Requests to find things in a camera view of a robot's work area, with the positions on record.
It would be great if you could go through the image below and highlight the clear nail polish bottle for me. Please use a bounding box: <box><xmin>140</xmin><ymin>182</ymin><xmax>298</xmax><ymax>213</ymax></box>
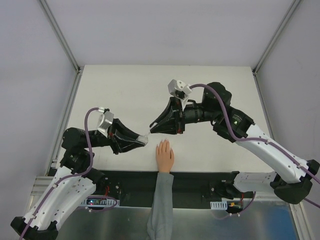
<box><xmin>136</xmin><ymin>135</ymin><xmax>149</xmax><ymax>146</ymax></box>

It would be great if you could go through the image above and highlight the grey sleeved forearm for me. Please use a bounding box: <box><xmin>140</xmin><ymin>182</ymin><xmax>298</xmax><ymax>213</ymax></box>
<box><xmin>146</xmin><ymin>172</ymin><xmax>174</xmax><ymax>240</ymax></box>

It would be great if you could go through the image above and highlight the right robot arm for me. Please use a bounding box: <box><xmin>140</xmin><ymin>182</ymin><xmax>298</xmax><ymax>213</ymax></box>
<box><xmin>149</xmin><ymin>80</ymin><xmax>320</xmax><ymax>205</ymax></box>

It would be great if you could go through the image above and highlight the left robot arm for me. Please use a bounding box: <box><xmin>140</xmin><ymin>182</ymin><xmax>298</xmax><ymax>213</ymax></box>
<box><xmin>10</xmin><ymin>118</ymin><xmax>148</xmax><ymax>240</ymax></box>

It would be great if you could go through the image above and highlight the mannequin hand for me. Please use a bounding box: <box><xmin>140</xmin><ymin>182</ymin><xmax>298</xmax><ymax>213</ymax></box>
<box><xmin>155</xmin><ymin>139</ymin><xmax>175</xmax><ymax>173</ymax></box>

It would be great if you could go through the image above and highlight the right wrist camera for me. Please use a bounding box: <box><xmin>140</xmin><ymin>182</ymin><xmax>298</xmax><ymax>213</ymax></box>
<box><xmin>167</xmin><ymin>79</ymin><xmax>192</xmax><ymax>111</ymax></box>

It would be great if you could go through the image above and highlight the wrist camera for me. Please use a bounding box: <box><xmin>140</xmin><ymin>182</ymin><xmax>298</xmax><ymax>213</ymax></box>
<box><xmin>97</xmin><ymin>107</ymin><xmax>114</xmax><ymax>137</ymax></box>
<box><xmin>167</xmin><ymin>79</ymin><xmax>192</xmax><ymax>111</ymax></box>

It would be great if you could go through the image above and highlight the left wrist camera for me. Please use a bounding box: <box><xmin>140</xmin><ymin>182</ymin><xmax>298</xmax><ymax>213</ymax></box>
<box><xmin>97</xmin><ymin>107</ymin><xmax>114</xmax><ymax>137</ymax></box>

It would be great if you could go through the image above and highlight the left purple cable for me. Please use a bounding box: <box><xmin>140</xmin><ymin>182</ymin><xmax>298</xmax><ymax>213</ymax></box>
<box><xmin>19</xmin><ymin>106</ymin><xmax>106</xmax><ymax>240</ymax></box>

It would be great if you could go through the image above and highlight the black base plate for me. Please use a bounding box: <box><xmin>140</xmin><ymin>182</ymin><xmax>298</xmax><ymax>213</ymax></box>
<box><xmin>81</xmin><ymin>170</ymin><xmax>254</xmax><ymax>212</ymax></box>

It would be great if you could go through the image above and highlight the left white cable duct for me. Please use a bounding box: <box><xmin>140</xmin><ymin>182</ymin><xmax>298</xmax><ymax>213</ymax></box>
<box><xmin>79</xmin><ymin>196</ymin><xmax>120</xmax><ymax>208</ymax></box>

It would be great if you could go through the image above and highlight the white cable duct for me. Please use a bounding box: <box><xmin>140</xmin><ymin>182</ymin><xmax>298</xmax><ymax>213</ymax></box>
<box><xmin>79</xmin><ymin>196</ymin><xmax>120</xmax><ymax>208</ymax></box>
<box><xmin>209</xmin><ymin>200</ymin><xmax>244</xmax><ymax>211</ymax></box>

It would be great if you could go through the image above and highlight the left aluminium frame post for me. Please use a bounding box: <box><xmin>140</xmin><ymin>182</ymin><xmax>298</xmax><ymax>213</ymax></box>
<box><xmin>37</xmin><ymin>0</ymin><xmax>85</xmax><ymax>75</ymax></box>

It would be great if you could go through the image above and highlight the aluminium frame post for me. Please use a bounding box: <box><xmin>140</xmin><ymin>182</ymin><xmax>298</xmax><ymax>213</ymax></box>
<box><xmin>37</xmin><ymin>0</ymin><xmax>85</xmax><ymax>75</ymax></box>
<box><xmin>251</xmin><ymin>0</ymin><xmax>303</xmax><ymax>76</ymax></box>

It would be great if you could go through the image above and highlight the right aluminium frame post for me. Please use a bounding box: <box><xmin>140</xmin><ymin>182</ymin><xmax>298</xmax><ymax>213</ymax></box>
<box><xmin>251</xmin><ymin>0</ymin><xmax>303</xmax><ymax>76</ymax></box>

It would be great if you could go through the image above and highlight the right white cable duct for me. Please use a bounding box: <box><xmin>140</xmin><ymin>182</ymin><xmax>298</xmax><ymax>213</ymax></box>
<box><xmin>209</xmin><ymin>200</ymin><xmax>244</xmax><ymax>211</ymax></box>

